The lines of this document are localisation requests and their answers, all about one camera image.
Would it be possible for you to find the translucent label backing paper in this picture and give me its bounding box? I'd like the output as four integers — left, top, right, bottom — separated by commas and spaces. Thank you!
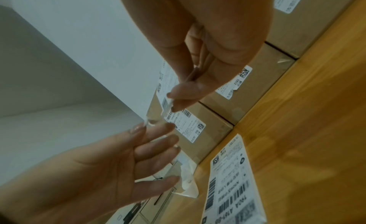
144, 93, 172, 127
171, 168, 199, 199
171, 150, 198, 174

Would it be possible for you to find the person's left hand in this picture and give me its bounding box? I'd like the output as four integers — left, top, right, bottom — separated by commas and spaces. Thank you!
0, 122, 181, 224

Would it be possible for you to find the cream wooden cabinet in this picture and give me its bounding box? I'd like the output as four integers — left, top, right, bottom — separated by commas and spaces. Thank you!
104, 155, 184, 224

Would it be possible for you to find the shipping label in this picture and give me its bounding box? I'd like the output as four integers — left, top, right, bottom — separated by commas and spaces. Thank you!
155, 58, 201, 121
164, 107, 207, 143
273, 0, 308, 15
214, 65, 254, 100

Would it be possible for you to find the brown cardboard box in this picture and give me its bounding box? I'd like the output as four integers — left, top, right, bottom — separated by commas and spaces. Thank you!
148, 95, 234, 166
199, 42, 297, 127
264, 0, 366, 59

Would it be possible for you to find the person's right hand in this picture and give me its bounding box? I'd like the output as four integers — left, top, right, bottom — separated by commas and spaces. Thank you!
116, 0, 276, 113

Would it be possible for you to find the stack of shipping labels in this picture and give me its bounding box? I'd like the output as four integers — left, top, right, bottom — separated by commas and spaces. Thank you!
200, 134, 268, 224

